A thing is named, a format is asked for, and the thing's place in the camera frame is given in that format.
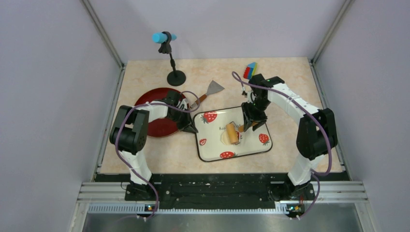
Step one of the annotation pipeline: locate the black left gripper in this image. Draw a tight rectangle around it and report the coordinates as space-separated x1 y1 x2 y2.
167 108 196 134

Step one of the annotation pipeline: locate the black microphone stand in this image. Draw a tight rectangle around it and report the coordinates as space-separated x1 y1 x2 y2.
156 31 186 87

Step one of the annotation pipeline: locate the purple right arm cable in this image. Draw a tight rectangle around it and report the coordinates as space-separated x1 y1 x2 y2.
231 71 333 220

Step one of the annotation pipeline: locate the dark red round plate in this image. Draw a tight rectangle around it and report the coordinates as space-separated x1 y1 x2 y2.
134 87 188 138

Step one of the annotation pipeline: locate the blue toy microphone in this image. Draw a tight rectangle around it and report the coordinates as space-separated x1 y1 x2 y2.
151 32 177 44

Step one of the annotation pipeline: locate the metal scraper wooden handle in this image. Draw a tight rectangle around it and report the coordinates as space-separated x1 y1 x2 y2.
190 80 225 109

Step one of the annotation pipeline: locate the colourful block toy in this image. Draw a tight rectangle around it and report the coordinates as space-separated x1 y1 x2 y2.
243 62 258 80

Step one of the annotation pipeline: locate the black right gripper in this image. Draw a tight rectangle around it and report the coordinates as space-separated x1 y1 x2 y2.
243 97 272 131

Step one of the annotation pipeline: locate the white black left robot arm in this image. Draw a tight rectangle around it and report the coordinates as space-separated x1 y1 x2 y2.
109 90 198 200

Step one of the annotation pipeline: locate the white strawberry print tray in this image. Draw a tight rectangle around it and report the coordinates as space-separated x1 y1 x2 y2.
193 106 273 162

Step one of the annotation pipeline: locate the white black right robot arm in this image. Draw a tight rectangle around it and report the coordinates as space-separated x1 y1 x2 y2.
241 74 338 199

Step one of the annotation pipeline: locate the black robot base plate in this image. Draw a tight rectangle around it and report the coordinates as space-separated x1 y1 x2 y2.
94 173 351 210

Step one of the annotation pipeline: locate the wooden dough roller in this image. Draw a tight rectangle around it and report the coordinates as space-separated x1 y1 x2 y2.
225 121 243 143

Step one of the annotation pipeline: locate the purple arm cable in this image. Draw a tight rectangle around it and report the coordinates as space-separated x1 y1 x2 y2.
115 90 202 221
231 71 333 220

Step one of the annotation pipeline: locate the aluminium frame rail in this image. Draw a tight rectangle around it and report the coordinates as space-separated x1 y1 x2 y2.
70 181 380 232

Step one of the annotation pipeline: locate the white dough lump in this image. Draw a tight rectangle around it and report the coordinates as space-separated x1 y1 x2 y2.
220 131 242 145

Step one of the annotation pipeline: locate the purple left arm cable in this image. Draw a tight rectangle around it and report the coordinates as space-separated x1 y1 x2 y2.
115 90 202 221

